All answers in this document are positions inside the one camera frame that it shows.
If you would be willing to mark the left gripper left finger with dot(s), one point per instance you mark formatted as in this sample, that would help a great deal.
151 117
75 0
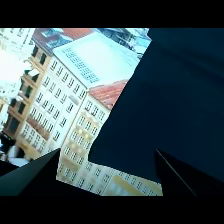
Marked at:
30 180

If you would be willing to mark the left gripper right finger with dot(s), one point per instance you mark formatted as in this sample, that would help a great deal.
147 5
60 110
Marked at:
186 181

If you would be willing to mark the dark blue garment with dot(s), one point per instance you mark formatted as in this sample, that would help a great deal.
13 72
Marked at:
173 100

